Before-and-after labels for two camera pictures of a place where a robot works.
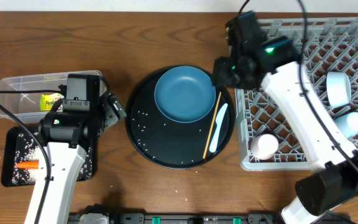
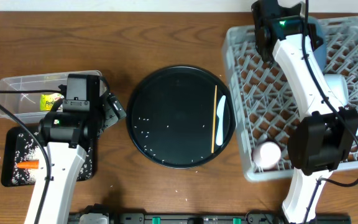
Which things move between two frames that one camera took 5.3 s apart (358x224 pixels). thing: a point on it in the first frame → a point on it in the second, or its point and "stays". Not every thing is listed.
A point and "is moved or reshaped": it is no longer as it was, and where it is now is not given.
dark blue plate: x=184 y=94 → x=321 y=52
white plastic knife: x=214 y=145 is moved or reshaped
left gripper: x=115 y=114 stays
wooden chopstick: x=212 y=127 → x=214 y=119
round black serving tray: x=164 y=142 stays
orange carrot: x=33 y=164 stays
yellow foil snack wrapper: x=47 y=100 stays
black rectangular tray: x=18 y=144 stays
